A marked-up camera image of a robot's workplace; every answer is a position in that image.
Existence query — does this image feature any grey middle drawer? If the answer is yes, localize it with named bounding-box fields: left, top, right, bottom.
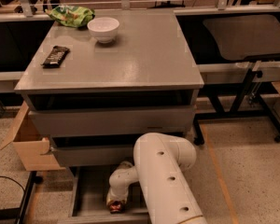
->
left=52, top=134, right=138, bottom=167

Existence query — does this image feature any green chip bag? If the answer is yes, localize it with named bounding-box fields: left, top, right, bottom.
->
left=45, top=5, right=95, bottom=28

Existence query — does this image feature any brown cardboard box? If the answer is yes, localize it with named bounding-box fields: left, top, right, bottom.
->
left=0, top=102, right=63, bottom=171

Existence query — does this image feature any red coke can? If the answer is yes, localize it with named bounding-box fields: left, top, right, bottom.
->
left=108, top=201, right=125, bottom=214

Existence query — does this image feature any white ceramic bowl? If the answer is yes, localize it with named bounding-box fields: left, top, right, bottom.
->
left=87, top=17, right=119, bottom=43

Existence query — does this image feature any metal railing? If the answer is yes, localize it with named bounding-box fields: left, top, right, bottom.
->
left=8, top=0, right=280, bottom=19

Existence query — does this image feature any black metal table frame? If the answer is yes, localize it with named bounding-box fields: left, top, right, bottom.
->
left=193, top=61, right=280, bottom=146

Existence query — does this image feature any dark chocolate bar wrapper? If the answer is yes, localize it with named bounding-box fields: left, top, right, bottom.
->
left=42, top=46, right=70, bottom=68

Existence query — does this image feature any grey drawer cabinet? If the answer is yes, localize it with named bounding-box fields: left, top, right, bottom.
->
left=14, top=9, right=205, bottom=224

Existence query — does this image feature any grey top drawer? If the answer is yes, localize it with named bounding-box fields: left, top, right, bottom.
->
left=29, top=105, right=195, bottom=137

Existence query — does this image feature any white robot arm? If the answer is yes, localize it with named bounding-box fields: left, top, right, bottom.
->
left=106, top=133, right=207, bottom=224

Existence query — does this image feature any grey open bottom drawer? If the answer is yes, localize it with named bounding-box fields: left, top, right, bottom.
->
left=58, top=165, right=151, bottom=224

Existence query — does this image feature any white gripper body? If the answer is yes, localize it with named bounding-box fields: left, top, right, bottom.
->
left=106, top=188, right=129, bottom=204

